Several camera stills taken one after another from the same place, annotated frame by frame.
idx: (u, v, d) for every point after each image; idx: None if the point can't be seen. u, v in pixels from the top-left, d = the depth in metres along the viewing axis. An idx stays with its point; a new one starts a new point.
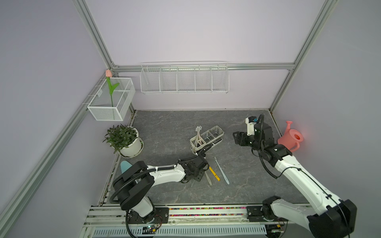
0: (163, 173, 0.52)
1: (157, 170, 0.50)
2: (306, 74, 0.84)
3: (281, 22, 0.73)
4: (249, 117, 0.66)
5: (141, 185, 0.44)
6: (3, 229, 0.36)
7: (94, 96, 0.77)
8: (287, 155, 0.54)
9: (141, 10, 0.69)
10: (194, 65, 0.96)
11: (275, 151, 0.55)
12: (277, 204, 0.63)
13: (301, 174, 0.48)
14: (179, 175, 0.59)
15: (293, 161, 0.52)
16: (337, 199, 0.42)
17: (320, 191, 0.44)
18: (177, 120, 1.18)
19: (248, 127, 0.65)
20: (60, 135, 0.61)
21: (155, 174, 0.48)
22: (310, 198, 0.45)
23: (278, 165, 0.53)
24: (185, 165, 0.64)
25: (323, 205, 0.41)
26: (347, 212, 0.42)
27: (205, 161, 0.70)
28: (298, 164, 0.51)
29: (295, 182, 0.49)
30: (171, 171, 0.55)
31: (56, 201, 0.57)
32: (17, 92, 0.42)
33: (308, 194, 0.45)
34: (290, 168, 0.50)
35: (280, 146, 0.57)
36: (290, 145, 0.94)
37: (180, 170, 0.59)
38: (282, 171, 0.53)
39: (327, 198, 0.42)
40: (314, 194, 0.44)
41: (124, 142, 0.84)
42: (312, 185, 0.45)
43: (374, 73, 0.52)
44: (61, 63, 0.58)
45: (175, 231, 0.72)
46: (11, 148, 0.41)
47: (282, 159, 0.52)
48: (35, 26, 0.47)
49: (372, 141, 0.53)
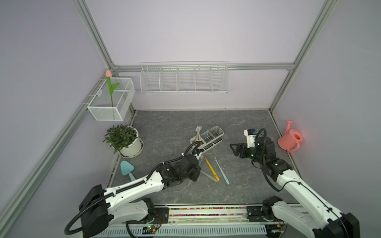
0: (127, 194, 0.45)
1: (115, 193, 0.44)
2: (306, 74, 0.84)
3: (281, 22, 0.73)
4: (248, 130, 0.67)
5: (99, 212, 0.39)
6: (4, 229, 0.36)
7: (94, 96, 0.77)
8: (287, 170, 0.56)
9: (141, 10, 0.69)
10: (194, 65, 0.96)
11: (275, 166, 0.58)
12: (278, 207, 0.63)
13: (301, 188, 0.50)
14: (156, 187, 0.51)
15: (293, 175, 0.54)
16: (339, 212, 0.43)
17: (321, 204, 0.45)
18: (177, 120, 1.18)
19: (248, 139, 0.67)
20: (59, 136, 0.60)
21: (114, 198, 0.43)
22: (312, 212, 0.46)
23: (280, 179, 0.55)
24: (167, 171, 0.55)
25: (324, 217, 0.42)
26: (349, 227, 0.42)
27: (192, 162, 0.58)
28: (298, 177, 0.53)
29: (298, 196, 0.50)
30: (141, 186, 0.48)
31: (56, 201, 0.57)
32: (17, 91, 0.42)
33: (310, 207, 0.46)
34: (291, 182, 0.52)
35: (281, 160, 0.59)
36: (290, 145, 0.94)
37: (154, 183, 0.50)
38: (284, 186, 0.55)
39: (328, 211, 0.43)
40: (315, 207, 0.45)
41: (124, 142, 0.84)
42: (313, 199, 0.46)
43: (373, 73, 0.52)
44: (60, 63, 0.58)
45: (175, 231, 0.72)
46: (11, 148, 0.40)
47: (283, 174, 0.54)
48: (35, 26, 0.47)
49: (372, 141, 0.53)
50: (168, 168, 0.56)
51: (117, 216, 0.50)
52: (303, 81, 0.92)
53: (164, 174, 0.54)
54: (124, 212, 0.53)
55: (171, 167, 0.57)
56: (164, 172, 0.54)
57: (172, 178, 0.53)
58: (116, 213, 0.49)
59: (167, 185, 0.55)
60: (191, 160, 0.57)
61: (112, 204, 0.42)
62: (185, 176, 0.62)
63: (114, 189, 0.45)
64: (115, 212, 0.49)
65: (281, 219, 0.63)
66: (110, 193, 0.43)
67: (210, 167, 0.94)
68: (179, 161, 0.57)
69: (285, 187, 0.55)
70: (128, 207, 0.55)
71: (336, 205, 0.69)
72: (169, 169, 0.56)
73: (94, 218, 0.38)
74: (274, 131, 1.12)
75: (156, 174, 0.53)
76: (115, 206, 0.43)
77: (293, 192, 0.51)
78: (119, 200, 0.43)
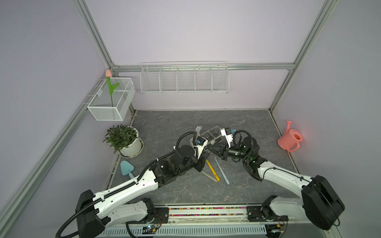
0: (116, 197, 0.43)
1: (104, 198, 0.42)
2: (306, 74, 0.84)
3: (281, 23, 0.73)
4: (225, 129, 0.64)
5: (88, 218, 0.38)
6: (3, 229, 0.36)
7: (94, 96, 0.77)
8: (263, 162, 0.62)
9: (141, 9, 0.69)
10: (194, 65, 0.96)
11: (254, 163, 0.64)
12: (275, 203, 0.63)
13: (276, 171, 0.55)
14: (149, 187, 0.48)
15: (268, 164, 0.60)
16: (308, 178, 0.48)
17: (294, 177, 0.50)
18: (177, 120, 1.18)
19: (227, 139, 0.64)
20: (60, 135, 0.61)
21: (103, 203, 0.41)
22: (289, 186, 0.51)
23: (259, 173, 0.61)
24: (160, 168, 0.51)
25: (299, 186, 0.47)
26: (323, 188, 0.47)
27: (184, 154, 0.50)
28: (271, 164, 0.60)
29: (275, 179, 0.56)
30: (132, 188, 0.45)
31: (56, 201, 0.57)
32: (17, 91, 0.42)
33: (287, 183, 0.51)
34: (267, 170, 0.58)
35: (260, 157, 0.66)
36: (290, 145, 0.94)
37: (146, 183, 0.47)
38: (264, 176, 0.60)
39: (300, 180, 0.48)
40: (291, 181, 0.50)
41: (124, 141, 0.84)
42: (287, 175, 0.52)
43: (372, 74, 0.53)
44: (60, 63, 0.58)
45: (175, 231, 0.72)
46: (10, 148, 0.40)
47: (260, 166, 0.61)
48: (35, 26, 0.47)
49: (372, 141, 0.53)
50: (163, 165, 0.52)
51: (115, 217, 0.49)
52: (303, 81, 0.92)
53: (158, 172, 0.50)
54: (122, 214, 0.52)
55: (166, 163, 0.54)
56: (158, 170, 0.51)
57: (167, 174, 0.50)
58: (114, 215, 0.49)
59: (163, 182, 0.51)
60: (183, 153, 0.50)
61: (100, 209, 0.40)
62: (182, 170, 0.55)
63: (103, 194, 0.43)
64: (112, 214, 0.49)
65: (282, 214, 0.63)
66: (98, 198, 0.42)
67: (210, 167, 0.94)
68: (173, 155, 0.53)
69: (264, 176, 0.60)
70: (126, 208, 0.55)
71: None
72: (164, 166, 0.52)
73: (84, 225, 0.37)
74: (274, 131, 1.12)
75: (149, 172, 0.50)
76: (105, 210, 0.41)
77: (270, 177, 0.57)
78: (108, 205, 0.41)
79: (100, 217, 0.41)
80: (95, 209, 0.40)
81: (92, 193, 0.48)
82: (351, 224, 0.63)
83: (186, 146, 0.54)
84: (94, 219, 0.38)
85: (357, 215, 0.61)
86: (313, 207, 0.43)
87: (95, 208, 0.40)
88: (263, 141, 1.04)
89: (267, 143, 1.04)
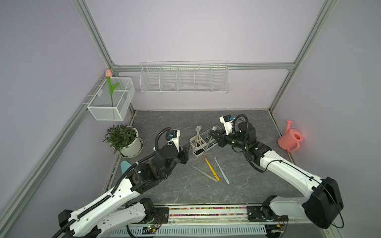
0: (92, 214, 0.40)
1: (78, 217, 0.40)
2: (306, 74, 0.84)
3: (281, 23, 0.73)
4: (224, 116, 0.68)
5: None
6: (3, 229, 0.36)
7: (94, 96, 0.77)
8: (268, 151, 0.57)
9: (141, 9, 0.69)
10: (194, 65, 0.96)
11: (256, 149, 0.59)
12: (275, 203, 0.63)
13: (283, 165, 0.51)
14: (127, 196, 0.44)
15: (273, 155, 0.55)
16: (319, 178, 0.45)
17: (302, 176, 0.46)
18: (177, 120, 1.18)
19: (225, 127, 0.71)
20: (60, 136, 0.60)
21: (79, 223, 0.39)
22: (297, 184, 0.47)
23: (262, 162, 0.56)
24: (138, 174, 0.46)
25: (308, 187, 0.44)
26: (330, 189, 0.45)
27: (166, 156, 0.46)
28: (279, 155, 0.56)
29: (281, 173, 0.51)
30: (107, 202, 0.42)
31: (56, 201, 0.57)
32: (17, 91, 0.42)
33: (294, 181, 0.48)
34: (272, 162, 0.53)
35: (261, 144, 0.60)
36: (290, 145, 0.94)
37: (122, 194, 0.43)
38: (267, 167, 0.56)
39: (310, 180, 0.45)
40: (299, 180, 0.46)
41: (124, 141, 0.84)
42: (295, 172, 0.48)
43: (373, 73, 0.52)
44: (60, 63, 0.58)
45: (175, 231, 0.72)
46: (10, 148, 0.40)
47: (264, 156, 0.55)
48: (35, 27, 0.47)
49: (372, 141, 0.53)
50: (141, 169, 0.47)
51: (106, 228, 0.49)
52: (303, 81, 0.92)
53: (136, 179, 0.45)
54: (115, 222, 0.52)
55: (146, 167, 0.48)
56: (135, 177, 0.45)
57: (146, 180, 0.45)
58: (105, 225, 0.49)
59: (143, 188, 0.46)
60: (164, 154, 0.45)
61: (77, 229, 0.38)
62: (165, 173, 0.51)
63: (77, 213, 0.41)
64: (103, 225, 0.49)
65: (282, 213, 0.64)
66: (72, 219, 0.40)
67: (210, 167, 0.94)
68: (154, 157, 0.48)
69: (268, 168, 0.56)
70: (119, 214, 0.55)
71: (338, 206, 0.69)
72: (143, 170, 0.47)
73: None
74: (274, 131, 1.12)
75: (126, 182, 0.45)
76: (83, 229, 0.39)
77: (276, 170, 0.53)
78: (84, 223, 0.39)
79: (82, 235, 0.40)
80: (71, 230, 0.38)
81: (68, 212, 0.42)
82: (351, 223, 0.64)
83: (167, 146, 0.49)
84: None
85: (357, 215, 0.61)
86: (317, 208, 0.42)
87: (71, 228, 0.39)
88: (263, 141, 1.04)
89: (267, 143, 1.04)
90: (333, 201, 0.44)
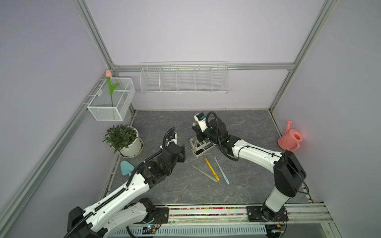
0: (108, 207, 0.42)
1: (95, 211, 0.41)
2: (306, 74, 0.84)
3: (281, 22, 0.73)
4: (198, 115, 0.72)
5: (81, 234, 0.37)
6: (4, 228, 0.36)
7: (94, 96, 0.77)
8: (237, 141, 0.63)
9: (142, 9, 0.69)
10: (194, 65, 0.96)
11: (228, 142, 0.64)
12: (268, 200, 0.64)
13: (250, 148, 0.57)
14: (141, 190, 0.48)
15: (242, 142, 0.61)
16: (279, 152, 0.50)
17: (266, 153, 0.52)
18: (177, 120, 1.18)
19: (200, 125, 0.75)
20: (59, 136, 0.60)
21: (95, 216, 0.40)
22: (263, 163, 0.53)
23: (234, 151, 0.61)
24: (148, 170, 0.51)
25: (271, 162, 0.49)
26: (290, 161, 0.51)
27: (172, 152, 0.53)
28: (245, 142, 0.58)
29: (250, 158, 0.57)
30: (122, 196, 0.45)
31: (56, 201, 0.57)
32: (17, 91, 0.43)
33: (260, 160, 0.53)
34: (241, 148, 0.59)
35: (232, 136, 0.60)
36: (290, 145, 0.94)
37: (137, 187, 0.47)
38: (238, 155, 0.61)
39: (272, 156, 0.51)
40: (263, 157, 0.52)
41: (124, 141, 0.84)
42: (259, 152, 0.54)
43: (373, 72, 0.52)
44: (60, 63, 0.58)
45: (175, 231, 0.72)
46: (9, 148, 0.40)
47: (234, 145, 0.62)
48: (34, 26, 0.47)
49: (372, 141, 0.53)
50: (151, 165, 0.53)
51: (112, 227, 0.49)
52: (303, 81, 0.92)
53: (147, 173, 0.50)
54: (119, 221, 0.52)
55: (154, 163, 0.54)
56: (146, 171, 0.51)
57: (157, 175, 0.50)
58: (110, 225, 0.49)
59: (154, 182, 0.52)
60: (172, 150, 0.53)
61: (94, 222, 0.39)
62: (171, 169, 0.57)
63: (93, 207, 0.42)
64: (108, 224, 0.48)
65: (279, 209, 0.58)
66: (88, 213, 0.41)
67: (210, 167, 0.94)
68: (160, 154, 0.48)
69: (239, 156, 0.61)
70: (122, 214, 0.54)
71: (339, 205, 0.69)
72: (152, 166, 0.53)
73: None
74: (275, 131, 1.12)
75: (138, 176, 0.50)
76: (99, 224, 0.41)
77: (245, 156, 0.58)
78: (101, 216, 0.41)
79: (95, 231, 0.41)
80: (88, 224, 0.39)
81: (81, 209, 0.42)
82: (351, 223, 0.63)
83: (173, 144, 0.57)
84: (90, 234, 0.38)
85: (358, 215, 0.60)
86: (282, 179, 0.47)
87: (88, 222, 0.39)
88: (263, 141, 1.04)
89: (267, 143, 1.04)
90: (295, 171, 0.50)
